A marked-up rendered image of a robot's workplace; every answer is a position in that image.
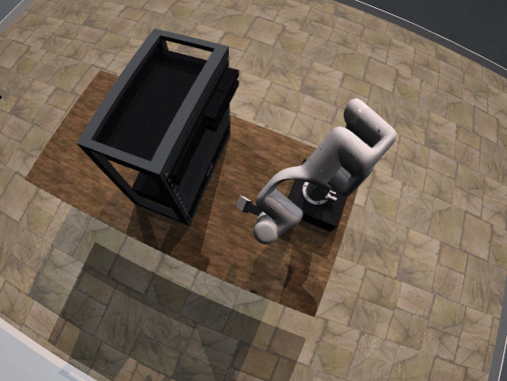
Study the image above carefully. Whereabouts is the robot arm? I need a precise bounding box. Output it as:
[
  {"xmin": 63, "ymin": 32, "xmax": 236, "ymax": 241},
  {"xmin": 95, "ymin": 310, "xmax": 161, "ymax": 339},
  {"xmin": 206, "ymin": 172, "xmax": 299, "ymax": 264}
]
[{"xmin": 236, "ymin": 99, "xmax": 396, "ymax": 244}]

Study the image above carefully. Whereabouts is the black metal rack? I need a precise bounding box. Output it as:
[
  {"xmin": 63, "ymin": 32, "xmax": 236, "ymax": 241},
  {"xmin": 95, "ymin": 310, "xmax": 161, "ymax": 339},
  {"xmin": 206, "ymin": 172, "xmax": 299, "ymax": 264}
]
[{"xmin": 76, "ymin": 29, "xmax": 239, "ymax": 226}]

